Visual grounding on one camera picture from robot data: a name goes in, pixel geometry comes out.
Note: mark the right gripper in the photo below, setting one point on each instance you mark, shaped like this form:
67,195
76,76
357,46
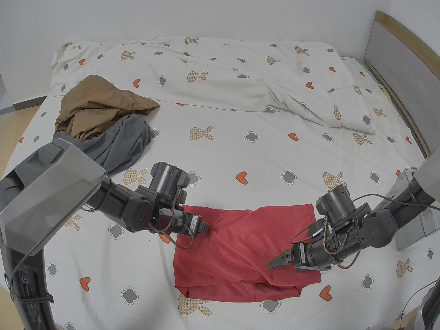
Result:
319,253

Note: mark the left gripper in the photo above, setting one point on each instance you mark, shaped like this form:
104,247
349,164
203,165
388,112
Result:
185,223

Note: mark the red shirt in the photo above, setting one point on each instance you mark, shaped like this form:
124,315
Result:
240,253

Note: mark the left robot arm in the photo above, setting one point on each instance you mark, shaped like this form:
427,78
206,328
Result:
58,184

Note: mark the bed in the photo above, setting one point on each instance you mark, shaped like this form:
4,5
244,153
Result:
240,143

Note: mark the grey garment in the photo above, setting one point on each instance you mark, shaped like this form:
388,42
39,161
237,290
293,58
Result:
127,139

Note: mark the clear plastic box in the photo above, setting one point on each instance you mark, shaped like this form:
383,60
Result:
412,232

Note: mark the brown garment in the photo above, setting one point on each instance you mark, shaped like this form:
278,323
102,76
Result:
96,95

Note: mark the white printed quilt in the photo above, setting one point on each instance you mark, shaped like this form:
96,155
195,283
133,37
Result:
223,67

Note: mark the white green printed card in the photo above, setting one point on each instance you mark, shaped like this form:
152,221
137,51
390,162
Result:
384,91

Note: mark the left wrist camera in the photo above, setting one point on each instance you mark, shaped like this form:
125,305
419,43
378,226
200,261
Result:
183,195

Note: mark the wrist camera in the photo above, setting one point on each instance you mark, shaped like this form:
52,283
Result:
183,195
317,228

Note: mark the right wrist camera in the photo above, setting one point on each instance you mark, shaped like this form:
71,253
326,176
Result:
317,228

